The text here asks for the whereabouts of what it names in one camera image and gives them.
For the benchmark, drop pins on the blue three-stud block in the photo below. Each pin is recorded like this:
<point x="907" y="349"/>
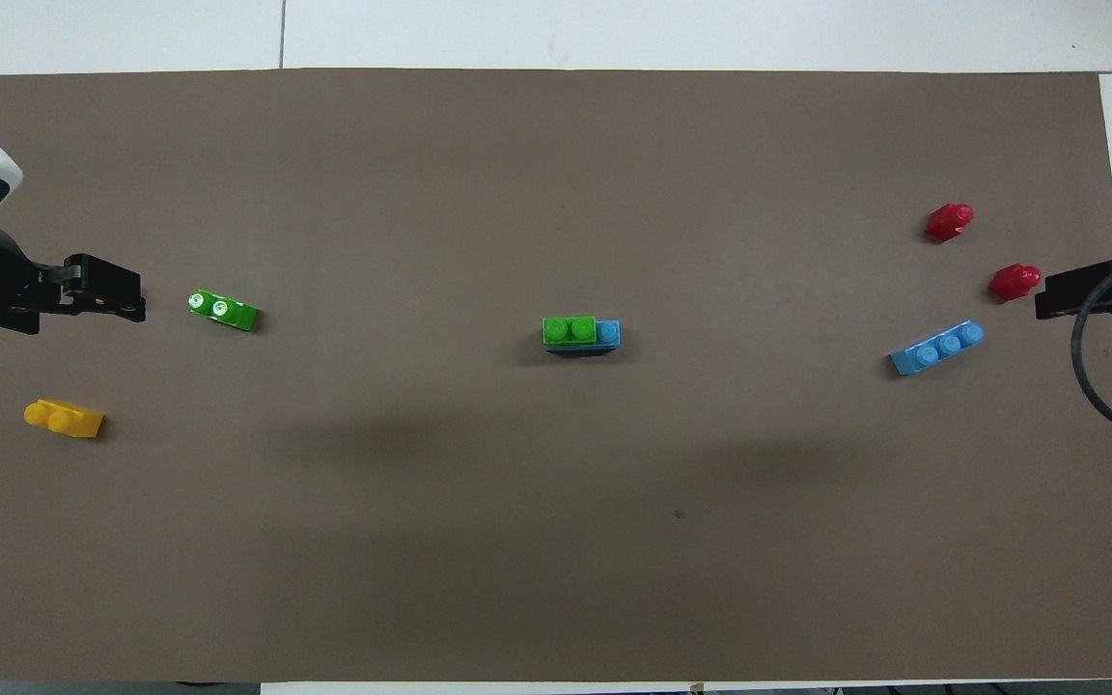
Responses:
<point x="608" y="335"/>
<point x="937" y="349"/>

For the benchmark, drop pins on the yellow two-stud block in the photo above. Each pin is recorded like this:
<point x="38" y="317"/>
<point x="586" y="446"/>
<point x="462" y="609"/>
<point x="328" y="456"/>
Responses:
<point x="64" y="419"/>

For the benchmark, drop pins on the red one-stud block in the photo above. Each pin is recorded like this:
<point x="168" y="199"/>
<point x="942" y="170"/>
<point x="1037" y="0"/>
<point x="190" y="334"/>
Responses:
<point x="948" y="223"/>
<point x="1014" y="283"/>

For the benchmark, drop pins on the green two-stud block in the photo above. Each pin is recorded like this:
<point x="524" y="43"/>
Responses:
<point x="225" y="311"/>
<point x="569" y="331"/>

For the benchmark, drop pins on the brown table mat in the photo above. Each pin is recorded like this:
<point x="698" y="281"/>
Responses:
<point x="556" y="531"/>

